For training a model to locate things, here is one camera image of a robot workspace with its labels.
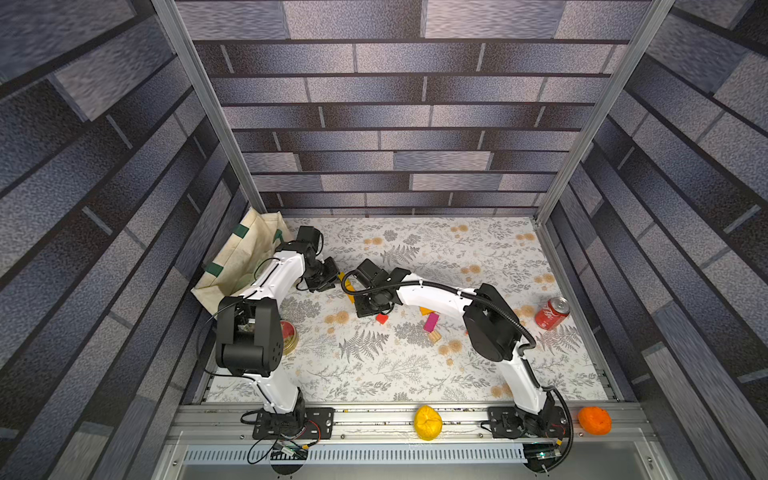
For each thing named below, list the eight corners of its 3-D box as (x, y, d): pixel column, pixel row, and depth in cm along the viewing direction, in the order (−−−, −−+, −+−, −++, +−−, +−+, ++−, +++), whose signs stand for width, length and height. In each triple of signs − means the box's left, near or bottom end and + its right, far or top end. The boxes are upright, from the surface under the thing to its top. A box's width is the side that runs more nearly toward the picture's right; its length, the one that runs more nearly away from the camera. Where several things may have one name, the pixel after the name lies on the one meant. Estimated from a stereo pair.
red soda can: (533, 327, 93) (548, 311, 84) (536, 311, 96) (551, 293, 87) (551, 335, 91) (569, 319, 82) (554, 317, 95) (571, 300, 86)
